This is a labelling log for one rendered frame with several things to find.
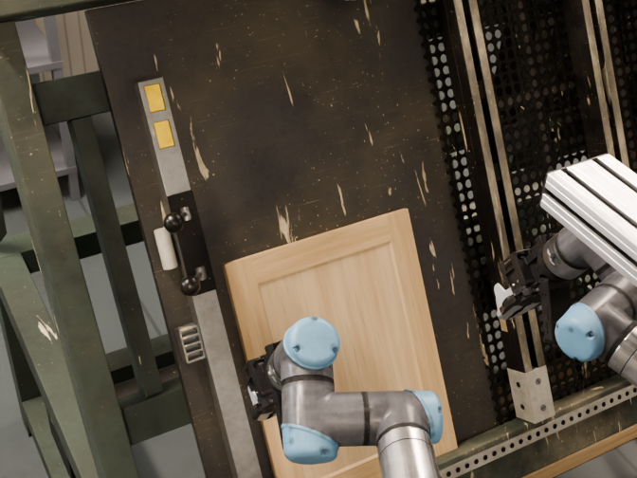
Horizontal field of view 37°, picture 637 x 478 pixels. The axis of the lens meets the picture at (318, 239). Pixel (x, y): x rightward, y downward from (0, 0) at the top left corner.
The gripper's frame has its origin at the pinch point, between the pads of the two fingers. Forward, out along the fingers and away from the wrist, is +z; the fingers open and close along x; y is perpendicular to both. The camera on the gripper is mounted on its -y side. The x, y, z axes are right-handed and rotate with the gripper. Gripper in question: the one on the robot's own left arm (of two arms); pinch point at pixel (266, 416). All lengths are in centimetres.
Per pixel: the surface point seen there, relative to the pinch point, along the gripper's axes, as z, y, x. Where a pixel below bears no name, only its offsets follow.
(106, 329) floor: 198, 85, -15
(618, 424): 47, -24, -97
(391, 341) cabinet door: 30, 11, -42
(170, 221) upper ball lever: -1.7, 38.6, 3.4
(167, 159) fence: 3, 53, -2
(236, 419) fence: 29.8, 6.5, -3.2
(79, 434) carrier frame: 77, 24, 21
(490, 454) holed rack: 43, -19, -59
